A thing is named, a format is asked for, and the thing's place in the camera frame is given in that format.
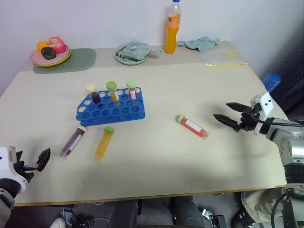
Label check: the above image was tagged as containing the crumpled green cloth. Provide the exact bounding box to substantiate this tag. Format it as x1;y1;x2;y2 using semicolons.
176;36;222;53

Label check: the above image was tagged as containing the orange soda plastic bottle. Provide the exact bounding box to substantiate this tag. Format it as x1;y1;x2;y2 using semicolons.
164;0;182;55

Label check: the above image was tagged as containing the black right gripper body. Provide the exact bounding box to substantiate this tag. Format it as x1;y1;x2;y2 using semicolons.
238;105;262;133

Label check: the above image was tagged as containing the dark rounded shape under table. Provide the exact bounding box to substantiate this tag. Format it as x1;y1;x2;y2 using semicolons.
108;195;205;228

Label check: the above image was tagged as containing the grey-green fabric pouch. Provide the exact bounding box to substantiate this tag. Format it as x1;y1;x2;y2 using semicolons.
119;42;152;61

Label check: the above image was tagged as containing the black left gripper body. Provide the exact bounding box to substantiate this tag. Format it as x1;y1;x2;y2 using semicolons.
13;150;37;184

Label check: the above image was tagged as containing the dark toy food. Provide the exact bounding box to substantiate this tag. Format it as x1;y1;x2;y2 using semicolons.
41;47;57;59

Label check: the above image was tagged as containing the clear zip bag, yellow strip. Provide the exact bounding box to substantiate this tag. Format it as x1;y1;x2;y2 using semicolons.
201;50;249;69

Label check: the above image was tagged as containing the green placemat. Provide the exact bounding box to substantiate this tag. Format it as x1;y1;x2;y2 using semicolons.
32;48;97;75

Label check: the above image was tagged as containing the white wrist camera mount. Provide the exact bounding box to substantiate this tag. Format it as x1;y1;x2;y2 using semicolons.
0;145;28;193
249;92;274;136

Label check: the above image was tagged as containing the beige fabric under table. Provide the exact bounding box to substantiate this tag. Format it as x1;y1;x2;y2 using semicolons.
240;188;286;224

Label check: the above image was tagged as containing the blue ribbed cap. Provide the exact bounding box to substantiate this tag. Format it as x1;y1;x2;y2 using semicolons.
262;73;282;94

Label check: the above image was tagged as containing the white shoe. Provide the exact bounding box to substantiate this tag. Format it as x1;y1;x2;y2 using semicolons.
49;217;66;228

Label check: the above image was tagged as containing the orange toy food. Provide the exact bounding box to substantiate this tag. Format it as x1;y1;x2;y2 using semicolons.
36;41;50;52

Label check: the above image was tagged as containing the pink plate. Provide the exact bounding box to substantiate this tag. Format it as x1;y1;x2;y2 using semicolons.
29;47;70;64

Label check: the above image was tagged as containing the stack of plates with food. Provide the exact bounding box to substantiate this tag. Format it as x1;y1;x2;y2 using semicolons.
32;49;72;68

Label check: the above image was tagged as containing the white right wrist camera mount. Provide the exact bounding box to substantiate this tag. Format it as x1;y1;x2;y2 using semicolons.
249;92;274;136

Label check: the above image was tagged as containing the red liquid tube, green cap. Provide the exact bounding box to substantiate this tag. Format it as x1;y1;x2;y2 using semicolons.
126;79;139;105
176;114;211;140

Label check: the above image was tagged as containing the yellow liquid tube, green cap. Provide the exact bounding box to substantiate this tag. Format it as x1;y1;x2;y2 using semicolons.
106;81;121;106
94;127;115;162

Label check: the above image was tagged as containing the dark liquid tube, cream cap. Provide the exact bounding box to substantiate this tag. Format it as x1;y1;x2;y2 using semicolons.
60;125;88;159
85;83;102;105

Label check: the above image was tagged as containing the blue plastic test tube rack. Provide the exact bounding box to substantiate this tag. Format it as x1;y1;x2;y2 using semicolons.
76;87;146;127

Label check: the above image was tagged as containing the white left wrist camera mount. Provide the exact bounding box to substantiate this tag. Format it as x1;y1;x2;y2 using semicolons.
0;145;28;193

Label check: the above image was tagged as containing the pink toy food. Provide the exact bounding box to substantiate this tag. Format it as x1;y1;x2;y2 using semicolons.
48;36;67;54

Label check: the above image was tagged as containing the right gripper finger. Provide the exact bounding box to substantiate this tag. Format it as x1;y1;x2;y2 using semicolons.
226;102;250;114
213;114;241;132

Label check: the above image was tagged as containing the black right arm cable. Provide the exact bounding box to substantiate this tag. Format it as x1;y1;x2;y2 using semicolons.
251;114;302;126

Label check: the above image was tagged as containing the pale green plate with handle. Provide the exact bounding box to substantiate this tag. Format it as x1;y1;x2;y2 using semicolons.
114;42;163;66

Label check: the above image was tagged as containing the black object beside table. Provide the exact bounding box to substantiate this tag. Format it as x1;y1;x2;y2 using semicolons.
258;20;304;115

